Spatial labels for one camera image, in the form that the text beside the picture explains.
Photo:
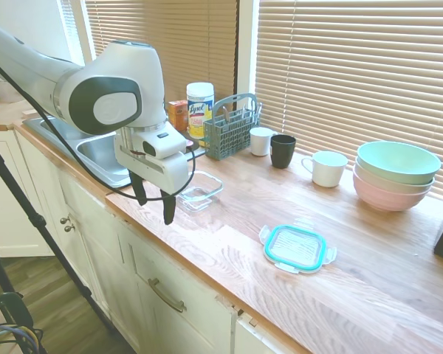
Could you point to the grey-blue cutlery basket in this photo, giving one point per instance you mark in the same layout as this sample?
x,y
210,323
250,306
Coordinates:
x,y
227,138

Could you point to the black tripod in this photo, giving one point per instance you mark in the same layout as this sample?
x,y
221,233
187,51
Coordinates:
x,y
29,210

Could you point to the wide beige window blind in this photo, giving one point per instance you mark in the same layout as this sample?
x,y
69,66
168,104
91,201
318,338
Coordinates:
x,y
354,70

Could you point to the mint green bowl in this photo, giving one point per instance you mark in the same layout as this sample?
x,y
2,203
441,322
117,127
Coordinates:
x,y
398,160

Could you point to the small orange box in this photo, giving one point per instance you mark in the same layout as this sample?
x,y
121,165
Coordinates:
x,y
178,115

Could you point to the Lysol wipes canister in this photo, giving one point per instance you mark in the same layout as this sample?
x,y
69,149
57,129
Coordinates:
x,y
200,110

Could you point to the cream bowl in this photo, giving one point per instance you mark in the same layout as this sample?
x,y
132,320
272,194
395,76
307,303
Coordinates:
x,y
373,181

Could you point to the metal spoon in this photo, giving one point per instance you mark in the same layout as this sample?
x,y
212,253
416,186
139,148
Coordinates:
x,y
225,113

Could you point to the pink bowl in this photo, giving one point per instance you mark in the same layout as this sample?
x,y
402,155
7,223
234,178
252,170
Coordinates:
x,y
387,199

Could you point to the stainless steel sink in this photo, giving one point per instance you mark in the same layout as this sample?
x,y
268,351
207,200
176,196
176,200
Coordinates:
x,y
96,155

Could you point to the metal fork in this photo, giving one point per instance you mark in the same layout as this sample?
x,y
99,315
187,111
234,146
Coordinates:
x,y
258,109

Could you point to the clear lid with teal seal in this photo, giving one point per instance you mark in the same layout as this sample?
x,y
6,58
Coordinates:
x,y
295,249

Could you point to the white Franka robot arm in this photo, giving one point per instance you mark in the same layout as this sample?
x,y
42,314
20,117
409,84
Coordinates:
x,y
33,70

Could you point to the black cup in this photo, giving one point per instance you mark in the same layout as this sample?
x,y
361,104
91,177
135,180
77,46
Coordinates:
x,y
282,153

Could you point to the white kitchen cabinet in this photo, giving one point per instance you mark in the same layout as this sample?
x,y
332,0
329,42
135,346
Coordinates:
x,y
133,265

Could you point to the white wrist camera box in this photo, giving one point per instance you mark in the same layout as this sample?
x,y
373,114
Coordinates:
x,y
162,142

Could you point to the narrow beige window blind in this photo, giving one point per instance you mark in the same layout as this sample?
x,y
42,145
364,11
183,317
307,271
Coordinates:
x,y
192,40

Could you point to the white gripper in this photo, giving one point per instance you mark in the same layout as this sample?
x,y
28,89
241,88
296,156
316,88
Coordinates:
x,y
162,171

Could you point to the clear glass food container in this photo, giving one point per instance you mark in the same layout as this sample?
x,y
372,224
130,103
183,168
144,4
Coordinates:
x,y
201,193

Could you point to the round metal cabinet knob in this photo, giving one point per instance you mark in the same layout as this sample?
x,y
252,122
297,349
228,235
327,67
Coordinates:
x,y
64,220
69,228

